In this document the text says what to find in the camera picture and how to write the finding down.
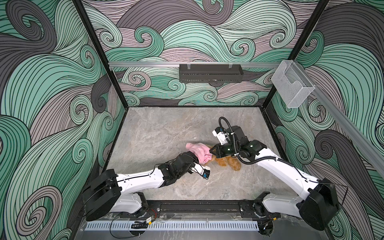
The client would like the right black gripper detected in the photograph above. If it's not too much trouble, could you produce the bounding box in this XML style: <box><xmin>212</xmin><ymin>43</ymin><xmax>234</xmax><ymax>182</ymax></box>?
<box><xmin>209</xmin><ymin>141</ymin><xmax>242</xmax><ymax>158</ymax></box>

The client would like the brown teddy bear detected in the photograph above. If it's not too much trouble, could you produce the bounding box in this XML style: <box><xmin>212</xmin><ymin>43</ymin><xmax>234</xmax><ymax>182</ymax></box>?
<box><xmin>208</xmin><ymin>145</ymin><xmax>242</xmax><ymax>171</ymax></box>

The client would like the pink teddy hoodie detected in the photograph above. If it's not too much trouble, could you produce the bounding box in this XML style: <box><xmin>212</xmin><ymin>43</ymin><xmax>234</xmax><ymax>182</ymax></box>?
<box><xmin>186</xmin><ymin>143</ymin><xmax>213</xmax><ymax>165</ymax></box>

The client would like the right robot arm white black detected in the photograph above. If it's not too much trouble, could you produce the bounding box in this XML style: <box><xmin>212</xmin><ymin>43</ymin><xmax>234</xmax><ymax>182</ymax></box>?
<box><xmin>210</xmin><ymin>126</ymin><xmax>340</xmax><ymax>231</ymax></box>

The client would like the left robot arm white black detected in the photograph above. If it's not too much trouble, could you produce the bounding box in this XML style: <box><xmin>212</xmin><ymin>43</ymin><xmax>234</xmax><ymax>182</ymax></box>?
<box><xmin>83</xmin><ymin>152</ymin><xmax>210</xmax><ymax>222</ymax></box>

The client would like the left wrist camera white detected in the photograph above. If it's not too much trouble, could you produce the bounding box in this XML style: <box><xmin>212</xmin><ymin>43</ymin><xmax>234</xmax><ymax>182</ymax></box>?
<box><xmin>191</xmin><ymin>163</ymin><xmax>211</xmax><ymax>180</ymax></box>

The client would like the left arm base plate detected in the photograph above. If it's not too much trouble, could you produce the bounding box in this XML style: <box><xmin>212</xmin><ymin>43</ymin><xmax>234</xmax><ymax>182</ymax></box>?
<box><xmin>120</xmin><ymin>200</ymin><xmax>161</xmax><ymax>219</ymax></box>

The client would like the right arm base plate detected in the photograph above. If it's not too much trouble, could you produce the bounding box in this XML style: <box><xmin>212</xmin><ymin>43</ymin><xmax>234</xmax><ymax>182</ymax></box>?
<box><xmin>239</xmin><ymin>192</ymin><xmax>281</xmax><ymax>220</ymax></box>

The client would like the back aluminium rail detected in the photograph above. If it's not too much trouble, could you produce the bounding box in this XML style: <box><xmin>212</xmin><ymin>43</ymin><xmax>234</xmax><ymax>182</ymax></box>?
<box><xmin>108</xmin><ymin>61</ymin><xmax>280</xmax><ymax>69</ymax></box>

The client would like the clear acrylic wall box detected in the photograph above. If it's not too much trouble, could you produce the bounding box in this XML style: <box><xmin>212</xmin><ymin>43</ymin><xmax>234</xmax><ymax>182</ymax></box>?
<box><xmin>272</xmin><ymin>60</ymin><xmax>315</xmax><ymax>109</ymax></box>

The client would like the white slotted cable duct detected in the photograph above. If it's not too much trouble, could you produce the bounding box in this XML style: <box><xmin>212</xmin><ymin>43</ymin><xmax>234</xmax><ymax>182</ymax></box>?
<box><xmin>85</xmin><ymin>220</ymin><xmax>259</xmax><ymax>232</ymax></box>

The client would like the black perforated wall tray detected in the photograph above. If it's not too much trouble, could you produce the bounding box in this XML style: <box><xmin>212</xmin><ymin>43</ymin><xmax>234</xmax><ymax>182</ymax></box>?
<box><xmin>179</xmin><ymin>65</ymin><xmax>244</xmax><ymax>84</ymax></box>

